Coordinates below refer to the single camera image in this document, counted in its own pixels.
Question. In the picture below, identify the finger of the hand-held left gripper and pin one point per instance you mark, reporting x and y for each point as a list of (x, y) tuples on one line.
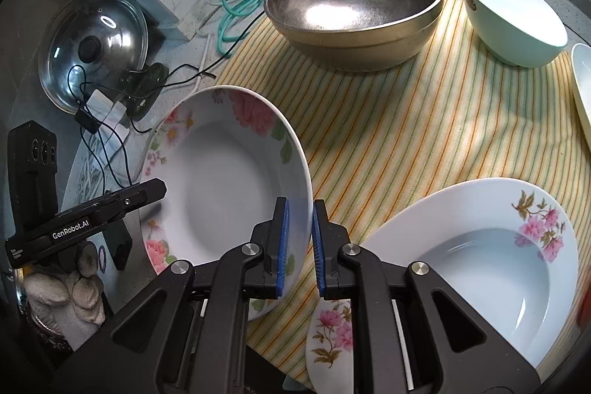
[(138, 195)]

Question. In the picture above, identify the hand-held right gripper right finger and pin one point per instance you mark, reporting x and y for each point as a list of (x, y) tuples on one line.
[(317, 255)]

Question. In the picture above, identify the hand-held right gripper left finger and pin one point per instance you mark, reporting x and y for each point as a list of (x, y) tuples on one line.
[(282, 251)]

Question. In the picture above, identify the red flower rimmed plate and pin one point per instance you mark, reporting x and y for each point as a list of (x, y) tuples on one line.
[(231, 181)]

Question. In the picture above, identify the dark red bowl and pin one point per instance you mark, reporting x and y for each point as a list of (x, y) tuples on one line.
[(351, 1)]

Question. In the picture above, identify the person's left hand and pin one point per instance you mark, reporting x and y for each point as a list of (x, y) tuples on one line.
[(69, 297)]

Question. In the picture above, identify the white plug adapter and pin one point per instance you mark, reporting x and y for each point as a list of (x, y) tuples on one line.
[(104, 105)]

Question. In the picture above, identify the green lid stand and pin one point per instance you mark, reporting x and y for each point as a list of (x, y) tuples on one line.
[(147, 82)]

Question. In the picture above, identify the yellow striped cloth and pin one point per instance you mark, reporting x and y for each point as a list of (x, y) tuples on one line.
[(392, 121)]

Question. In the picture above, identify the white bowl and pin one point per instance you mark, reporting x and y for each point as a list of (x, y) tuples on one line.
[(485, 264)]

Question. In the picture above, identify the mint green bowl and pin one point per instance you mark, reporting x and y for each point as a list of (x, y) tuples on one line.
[(508, 11)]

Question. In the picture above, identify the plain white plate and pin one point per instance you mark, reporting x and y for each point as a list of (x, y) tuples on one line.
[(582, 89)]

